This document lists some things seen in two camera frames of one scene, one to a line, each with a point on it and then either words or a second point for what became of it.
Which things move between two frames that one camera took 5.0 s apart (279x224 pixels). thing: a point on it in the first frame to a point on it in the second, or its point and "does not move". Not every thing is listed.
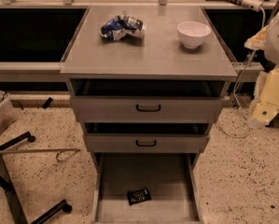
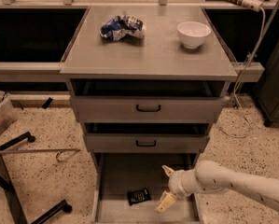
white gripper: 277,42 to 174,183
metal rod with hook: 37,150 does not move
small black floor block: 48,102 does not move
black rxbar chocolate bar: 138,196 does not move
